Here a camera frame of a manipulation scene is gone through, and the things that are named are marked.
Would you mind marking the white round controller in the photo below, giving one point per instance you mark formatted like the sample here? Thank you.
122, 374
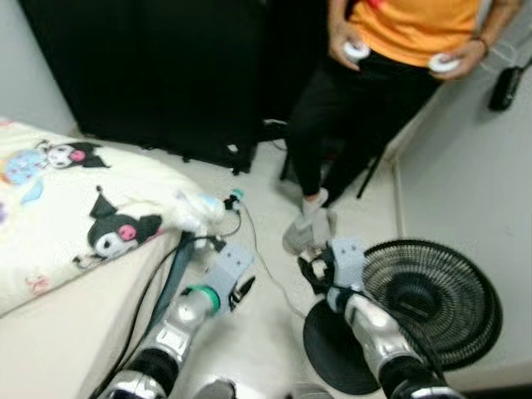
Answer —
357, 51
443, 63

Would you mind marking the person's right forearm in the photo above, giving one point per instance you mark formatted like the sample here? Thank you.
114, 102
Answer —
339, 12

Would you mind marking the person's left forearm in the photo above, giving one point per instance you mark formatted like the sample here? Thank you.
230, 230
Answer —
499, 21

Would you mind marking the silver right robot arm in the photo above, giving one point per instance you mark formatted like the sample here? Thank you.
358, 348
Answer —
374, 332

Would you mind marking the person's right hand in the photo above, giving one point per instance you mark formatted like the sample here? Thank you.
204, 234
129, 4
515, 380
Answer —
337, 37

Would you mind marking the person's left hand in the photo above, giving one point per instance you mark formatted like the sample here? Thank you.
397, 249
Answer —
472, 56

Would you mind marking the small teal capped device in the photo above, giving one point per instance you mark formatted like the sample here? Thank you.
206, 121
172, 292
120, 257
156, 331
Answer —
233, 201

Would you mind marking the black standing fan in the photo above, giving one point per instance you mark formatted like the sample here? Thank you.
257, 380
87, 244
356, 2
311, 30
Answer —
432, 299

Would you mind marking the cream sheeted mattress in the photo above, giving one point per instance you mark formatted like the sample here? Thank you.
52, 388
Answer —
66, 349

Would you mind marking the black cabinet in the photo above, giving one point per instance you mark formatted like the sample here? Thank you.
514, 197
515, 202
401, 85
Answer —
141, 75

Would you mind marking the person in orange shirt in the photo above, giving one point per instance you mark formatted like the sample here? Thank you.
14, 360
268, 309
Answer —
416, 33

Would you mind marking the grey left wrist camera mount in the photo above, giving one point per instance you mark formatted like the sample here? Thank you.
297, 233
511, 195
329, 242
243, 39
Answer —
229, 266

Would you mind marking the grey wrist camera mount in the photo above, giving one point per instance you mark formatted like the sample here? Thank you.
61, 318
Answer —
347, 259
229, 266

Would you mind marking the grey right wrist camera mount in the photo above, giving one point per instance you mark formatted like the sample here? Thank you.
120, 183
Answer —
347, 259

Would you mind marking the black wall adapter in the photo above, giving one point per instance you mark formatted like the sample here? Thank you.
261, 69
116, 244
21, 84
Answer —
504, 90

